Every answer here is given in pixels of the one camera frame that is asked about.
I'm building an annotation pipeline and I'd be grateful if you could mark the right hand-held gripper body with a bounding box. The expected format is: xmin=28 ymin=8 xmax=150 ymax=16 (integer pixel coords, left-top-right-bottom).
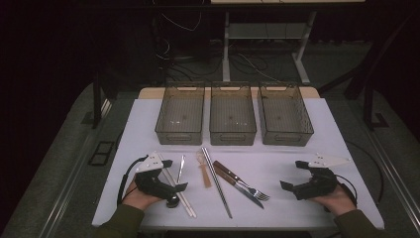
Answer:
xmin=291 ymin=152 xmax=352 ymax=201

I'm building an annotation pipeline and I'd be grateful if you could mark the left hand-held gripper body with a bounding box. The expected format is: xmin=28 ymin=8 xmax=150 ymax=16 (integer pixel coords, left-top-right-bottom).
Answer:
xmin=134 ymin=151 xmax=178 ymax=201

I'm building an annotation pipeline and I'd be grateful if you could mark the metal spoon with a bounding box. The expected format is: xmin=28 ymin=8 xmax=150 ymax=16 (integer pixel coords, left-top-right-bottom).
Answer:
xmin=165 ymin=154 xmax=186 ymax=209

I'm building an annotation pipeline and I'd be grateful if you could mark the white chopstick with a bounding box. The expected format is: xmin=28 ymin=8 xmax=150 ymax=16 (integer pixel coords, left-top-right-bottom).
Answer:
xmin=157 ymin=153 xmax=195 ymax=219

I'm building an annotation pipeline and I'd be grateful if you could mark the metal chopsticks pair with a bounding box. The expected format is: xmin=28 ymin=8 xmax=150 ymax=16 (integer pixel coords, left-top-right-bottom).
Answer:
xmin=160 ymin=154 xmax=198 ymax=218

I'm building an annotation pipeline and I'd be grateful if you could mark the transparent brown plastic bin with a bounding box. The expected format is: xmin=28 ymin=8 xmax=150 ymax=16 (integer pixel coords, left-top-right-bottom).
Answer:
xmin=209 ymin=81 xmax=258 ymax=147
xmin=154 ymin=81 xmax=206 ymax=147
xmin=257 ymin=81 xmax=315 ymax=148

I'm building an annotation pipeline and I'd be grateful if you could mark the person's left hand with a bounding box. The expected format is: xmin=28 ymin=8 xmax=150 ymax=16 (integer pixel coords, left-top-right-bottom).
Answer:
xmin=122 ymin=178 xmax=162 ymax=211

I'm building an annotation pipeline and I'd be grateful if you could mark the person's right hand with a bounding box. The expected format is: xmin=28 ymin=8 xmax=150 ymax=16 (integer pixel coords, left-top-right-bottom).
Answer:
xmin=310 ymin=183 xmax=358 ymax=216

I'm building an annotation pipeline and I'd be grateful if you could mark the black metal stand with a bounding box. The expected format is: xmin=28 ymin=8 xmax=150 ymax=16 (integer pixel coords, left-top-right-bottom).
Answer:
xmin=363 ymin=82 xmax=390 ymax=131
xmin=82 ymin=70 xmax=111 ymax=130

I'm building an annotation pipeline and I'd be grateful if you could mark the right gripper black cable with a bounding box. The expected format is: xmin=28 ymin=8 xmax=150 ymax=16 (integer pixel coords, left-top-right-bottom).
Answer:
xmin=336 ymin=174 xmax=360 ymax=207

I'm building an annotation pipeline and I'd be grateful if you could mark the wooden-handled knife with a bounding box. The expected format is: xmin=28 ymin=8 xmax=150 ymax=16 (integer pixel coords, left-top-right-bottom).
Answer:
xmin=213 ymin=165 xmax=265 ymax=210

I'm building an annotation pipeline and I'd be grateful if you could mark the wooden-handled fork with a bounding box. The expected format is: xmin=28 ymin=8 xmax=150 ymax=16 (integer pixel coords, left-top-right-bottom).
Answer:
xmin=213 ymin=160 xmax=271 ymax=202

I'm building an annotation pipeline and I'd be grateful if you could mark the black floor frame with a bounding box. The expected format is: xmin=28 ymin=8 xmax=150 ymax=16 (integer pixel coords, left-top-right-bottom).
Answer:
xmin=87 ymin=141 xmax=116 ymax=167

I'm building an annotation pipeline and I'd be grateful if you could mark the long black floor cable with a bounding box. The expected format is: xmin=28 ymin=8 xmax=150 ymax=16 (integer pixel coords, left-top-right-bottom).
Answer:
xmin=345 ymin=140 xmax=385 ymax=204

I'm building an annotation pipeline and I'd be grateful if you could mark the metal floor rail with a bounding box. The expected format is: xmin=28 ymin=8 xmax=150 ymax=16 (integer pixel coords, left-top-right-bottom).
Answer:
xmin=38 ymin=98 xmax=113 ymax=238
xmin=366 ymin=128 xmax=420 ymax=226

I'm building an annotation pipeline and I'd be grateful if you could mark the bundle of floor cables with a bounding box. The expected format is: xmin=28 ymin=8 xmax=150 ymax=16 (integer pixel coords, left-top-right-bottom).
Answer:
xmin=157 ymin=36 xmax=298 ymax=83

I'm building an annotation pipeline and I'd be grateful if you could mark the white metal desk frame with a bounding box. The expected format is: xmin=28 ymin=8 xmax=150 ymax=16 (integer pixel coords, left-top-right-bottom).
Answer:
xmin=210 ymin=0 xmax=366 ymax=85

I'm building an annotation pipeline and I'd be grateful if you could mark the hanging white cable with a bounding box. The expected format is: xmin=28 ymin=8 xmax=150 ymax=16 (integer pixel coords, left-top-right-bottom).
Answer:
xmin=153 ymin=0 xmax=203 ymax=33

